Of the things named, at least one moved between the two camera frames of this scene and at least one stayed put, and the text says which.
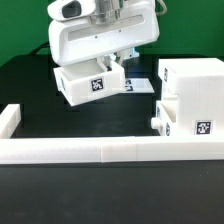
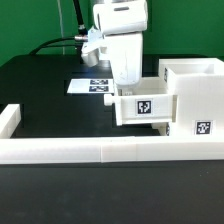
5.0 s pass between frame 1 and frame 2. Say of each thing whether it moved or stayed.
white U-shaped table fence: stayed
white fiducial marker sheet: moved
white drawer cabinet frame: stayed
